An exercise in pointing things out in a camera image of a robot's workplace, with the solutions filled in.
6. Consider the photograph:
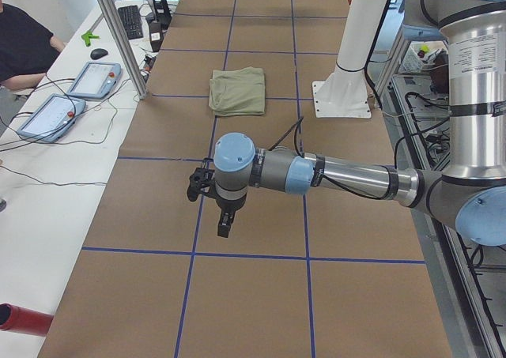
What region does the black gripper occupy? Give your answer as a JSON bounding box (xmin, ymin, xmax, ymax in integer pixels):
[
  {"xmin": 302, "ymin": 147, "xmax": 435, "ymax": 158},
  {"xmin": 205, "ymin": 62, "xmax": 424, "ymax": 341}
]
[{"xmin": 215, "ymin": 194, "xmax": 247, "ymax": 238}]

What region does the olive green long-sleeve shirt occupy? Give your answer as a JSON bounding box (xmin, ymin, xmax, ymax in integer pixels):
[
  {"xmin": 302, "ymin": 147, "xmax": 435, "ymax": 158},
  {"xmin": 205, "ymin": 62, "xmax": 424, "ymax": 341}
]
[{"xmin": 209, "ymin": 66, "xmax": 266, "ymax": 117}]

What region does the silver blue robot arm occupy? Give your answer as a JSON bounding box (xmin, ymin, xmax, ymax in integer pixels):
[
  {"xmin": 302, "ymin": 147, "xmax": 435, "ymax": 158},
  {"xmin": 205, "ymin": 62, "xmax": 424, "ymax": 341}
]
[{"xmin": 210, "ymin": 0, "xmax": 505, "ymax": 246}]

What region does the brown paper table cover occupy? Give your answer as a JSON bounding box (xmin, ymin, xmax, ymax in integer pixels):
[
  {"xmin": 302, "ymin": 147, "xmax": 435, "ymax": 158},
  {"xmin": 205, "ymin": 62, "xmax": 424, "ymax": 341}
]
[{"xmin": 40, "ymin": 0, "xmax": 451, "ymax": 357}]

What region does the far blue teach pendant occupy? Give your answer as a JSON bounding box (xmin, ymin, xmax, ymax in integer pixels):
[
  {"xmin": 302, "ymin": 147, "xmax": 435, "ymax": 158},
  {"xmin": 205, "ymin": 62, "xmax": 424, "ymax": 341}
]
[{"xmin": 66, "ymin": 61, "xmax": 122, "ymax": 100}]

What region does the blue teach pendant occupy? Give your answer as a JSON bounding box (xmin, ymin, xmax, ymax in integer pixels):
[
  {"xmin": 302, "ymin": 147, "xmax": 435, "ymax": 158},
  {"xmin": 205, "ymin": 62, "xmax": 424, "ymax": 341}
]
[
  {"xmin": 66, "ymin": 61, "xmax": 122, "ymax": 100},
  {"xmin": 17, "ymin": 94, "xmax": 86, "ymax": 143}
]

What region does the black power box with label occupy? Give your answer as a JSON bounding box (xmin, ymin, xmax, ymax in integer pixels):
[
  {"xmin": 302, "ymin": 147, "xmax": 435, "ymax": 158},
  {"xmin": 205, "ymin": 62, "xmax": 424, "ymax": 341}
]
[{"xmin": 149, "ymin": 21, "xmax": 164, "ymax": 52}]

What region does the near blue teach pendant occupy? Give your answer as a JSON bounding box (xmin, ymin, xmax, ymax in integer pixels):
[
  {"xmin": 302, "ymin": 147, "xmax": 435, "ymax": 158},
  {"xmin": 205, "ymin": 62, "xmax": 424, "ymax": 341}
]
[{"xmin": 17, "ymin": 94, "xmax": 86, "ymax": 143}]

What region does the black computer mouse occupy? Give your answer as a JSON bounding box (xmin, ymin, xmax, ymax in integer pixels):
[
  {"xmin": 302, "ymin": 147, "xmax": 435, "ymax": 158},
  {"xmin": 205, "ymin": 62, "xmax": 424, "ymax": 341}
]
[{"xmin": 89, "ymin": 48, "xmax": 108, "ymax": 60}]

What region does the black keyboard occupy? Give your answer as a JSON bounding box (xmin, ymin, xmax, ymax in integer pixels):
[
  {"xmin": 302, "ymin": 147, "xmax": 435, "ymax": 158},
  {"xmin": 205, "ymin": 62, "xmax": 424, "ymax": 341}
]
[{"xmin": 117, "ymin": 5, "xmax": 143, "ymax": 40}]

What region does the green plastic clamp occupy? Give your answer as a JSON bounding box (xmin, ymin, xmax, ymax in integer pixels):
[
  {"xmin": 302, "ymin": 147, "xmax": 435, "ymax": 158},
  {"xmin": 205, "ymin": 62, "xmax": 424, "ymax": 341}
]
[{"xmin": 81, "ymin": 30, "xmax": 100, "ymax": 47}]

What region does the red cylinder bottle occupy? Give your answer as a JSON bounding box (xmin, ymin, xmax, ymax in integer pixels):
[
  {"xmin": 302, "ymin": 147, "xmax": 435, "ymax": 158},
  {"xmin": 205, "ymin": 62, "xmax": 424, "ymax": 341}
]
[{"xmin": 1, "ymin": 303, "xmax": 54, "ymax": 337}]

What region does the seated person in black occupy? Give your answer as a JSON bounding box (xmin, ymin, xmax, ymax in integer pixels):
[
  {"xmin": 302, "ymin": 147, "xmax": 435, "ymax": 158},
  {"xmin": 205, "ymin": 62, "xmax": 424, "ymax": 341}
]
[{"xmin": 0, "ymin": 0, "xmax": 66, "ymax": 92}]

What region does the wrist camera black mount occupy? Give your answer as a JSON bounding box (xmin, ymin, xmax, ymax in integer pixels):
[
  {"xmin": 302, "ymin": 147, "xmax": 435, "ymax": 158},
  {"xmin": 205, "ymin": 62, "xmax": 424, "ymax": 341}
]
[{"xmin": 187, "ymin": 157, "xmax": 217, "ymax": 202}]

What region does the white mast base plate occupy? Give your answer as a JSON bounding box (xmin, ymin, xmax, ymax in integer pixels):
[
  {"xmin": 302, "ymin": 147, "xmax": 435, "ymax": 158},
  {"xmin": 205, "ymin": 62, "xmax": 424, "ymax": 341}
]
[{"xmin": 312, "ymin": 70, "xmax": 372, "ymax": 119}]

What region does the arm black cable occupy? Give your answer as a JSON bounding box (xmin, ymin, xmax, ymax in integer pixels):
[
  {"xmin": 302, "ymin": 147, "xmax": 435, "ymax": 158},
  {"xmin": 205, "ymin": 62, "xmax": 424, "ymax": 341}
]
[{"xmin": 268, "ymin": 115, "xmax": 447, "ymax": 201}]

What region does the aluminium frame post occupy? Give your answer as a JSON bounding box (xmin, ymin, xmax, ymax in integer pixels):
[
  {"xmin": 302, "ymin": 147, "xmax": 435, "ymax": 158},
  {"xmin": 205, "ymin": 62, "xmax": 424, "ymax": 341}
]
[{"xmin": 97, "ymin": 0, "xmax": 148, "ymax": 100}]

